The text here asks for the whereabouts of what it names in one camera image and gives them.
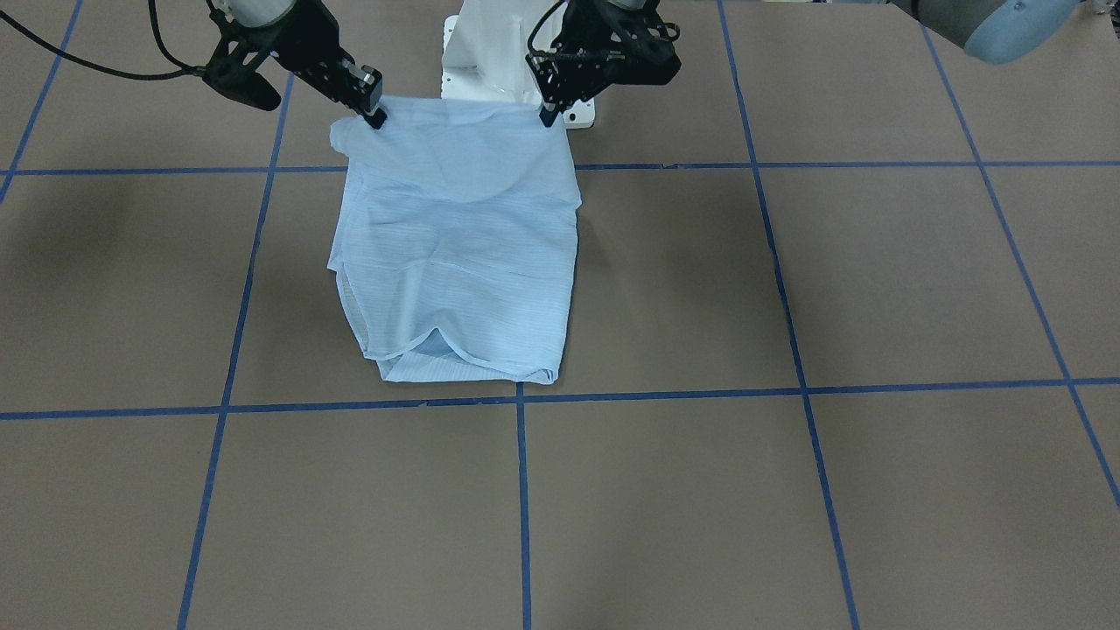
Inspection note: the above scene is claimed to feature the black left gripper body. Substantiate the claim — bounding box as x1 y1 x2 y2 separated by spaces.
525 1 645 110

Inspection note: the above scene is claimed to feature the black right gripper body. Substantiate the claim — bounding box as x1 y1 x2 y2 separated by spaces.
263 1 382 115

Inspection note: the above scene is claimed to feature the light blue button-up shirt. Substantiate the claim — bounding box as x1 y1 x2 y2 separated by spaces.
327 96 584 385

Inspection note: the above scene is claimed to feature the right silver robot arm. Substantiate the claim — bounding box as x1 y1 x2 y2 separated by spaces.
200 1 388 130

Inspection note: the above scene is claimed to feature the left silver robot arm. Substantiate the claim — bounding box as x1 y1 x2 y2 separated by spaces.
525 1 1077 127

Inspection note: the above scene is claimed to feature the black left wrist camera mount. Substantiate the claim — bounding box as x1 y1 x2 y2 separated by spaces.
601 1 681 85

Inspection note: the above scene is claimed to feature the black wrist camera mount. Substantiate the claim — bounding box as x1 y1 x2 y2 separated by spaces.
601 1 681 85
200 33 283 111

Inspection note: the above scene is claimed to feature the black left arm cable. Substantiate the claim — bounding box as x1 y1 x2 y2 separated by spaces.
525 0 578 62

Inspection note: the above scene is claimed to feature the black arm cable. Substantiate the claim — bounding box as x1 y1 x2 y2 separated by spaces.
525 0 578 62
0 0 211 82

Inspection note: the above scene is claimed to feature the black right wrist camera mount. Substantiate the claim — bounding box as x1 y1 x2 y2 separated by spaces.
200 33 283 111

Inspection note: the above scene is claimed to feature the white camera mast base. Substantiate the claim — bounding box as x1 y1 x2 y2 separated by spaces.
440 13 544 113

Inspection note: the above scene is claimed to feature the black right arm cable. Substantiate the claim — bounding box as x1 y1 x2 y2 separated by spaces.
0 0 211 82

